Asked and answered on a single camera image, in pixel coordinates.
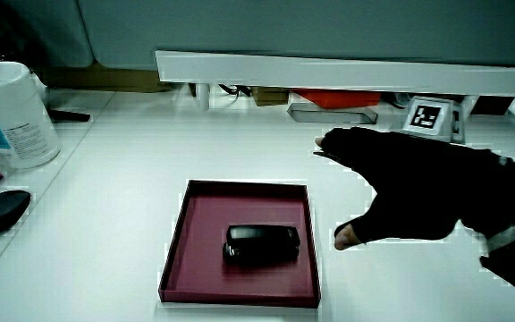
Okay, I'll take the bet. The person's right hand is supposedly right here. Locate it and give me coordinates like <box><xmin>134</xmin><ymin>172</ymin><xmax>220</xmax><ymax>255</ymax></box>
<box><xmin>314</xmin><ymin>96</ymin><xmax>509</xmax><ymax>251</ymax></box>

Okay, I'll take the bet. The white desk shelf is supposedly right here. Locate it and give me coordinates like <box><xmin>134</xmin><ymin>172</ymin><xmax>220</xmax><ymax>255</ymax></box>
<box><xmin>155</xmin><ymin>49</ymin><xmax>515</xmax><ymax>112</ymax></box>

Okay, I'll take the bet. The small brown cardboard box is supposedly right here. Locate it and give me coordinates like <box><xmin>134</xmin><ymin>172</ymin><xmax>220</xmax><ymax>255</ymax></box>
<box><xmin>251</xmin><ymin>87</ymin><xmax>290</xmax><ymax>107</ymax></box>

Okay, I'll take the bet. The white cylindrical wipes canister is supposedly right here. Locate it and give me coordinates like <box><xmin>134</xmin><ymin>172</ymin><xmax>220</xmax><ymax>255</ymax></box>
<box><xmin>0</xmin><ymin>61</ymin><xmax>62</xmax><ymax>170</ymax></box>

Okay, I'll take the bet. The black computer mouse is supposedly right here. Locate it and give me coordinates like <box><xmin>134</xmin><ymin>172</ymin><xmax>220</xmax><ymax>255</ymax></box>
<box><xmin>0</xmin><ymin>190</ymin><xmax>32</xmax><ymax>234</ymax></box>

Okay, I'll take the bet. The maroon square plate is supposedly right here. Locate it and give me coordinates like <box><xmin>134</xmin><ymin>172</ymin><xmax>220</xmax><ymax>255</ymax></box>
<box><xmin>157</xmin><ymin>179</ymin><xmax>322</xmax><ymax>309</ymax></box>

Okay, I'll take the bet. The black stapper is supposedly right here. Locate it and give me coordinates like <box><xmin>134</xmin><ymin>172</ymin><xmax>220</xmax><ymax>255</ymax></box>
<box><xmin>222</xmin><ymin>224</ymin><xmax>301</xmax><ymax>266</ymax></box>

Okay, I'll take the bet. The black cable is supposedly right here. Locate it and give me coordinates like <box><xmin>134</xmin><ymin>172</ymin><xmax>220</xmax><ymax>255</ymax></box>
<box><xmin>218</xmin><ymin>83</ymin><xmax>253</xmax><ymax>97</ymax></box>

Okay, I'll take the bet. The large brown cardboard box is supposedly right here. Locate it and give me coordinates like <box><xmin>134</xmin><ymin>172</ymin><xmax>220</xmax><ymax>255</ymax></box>
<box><xmin>37</xmin><ymin>62</ymin><xmax>172</xmax><ymax>94</ymax></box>

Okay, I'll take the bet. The orange flat box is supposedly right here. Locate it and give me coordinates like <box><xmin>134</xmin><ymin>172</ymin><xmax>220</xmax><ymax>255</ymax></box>
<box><xmin>292</xmin><ymin>89</ymin><xmax>382</xmax><ymax>110</ymax></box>

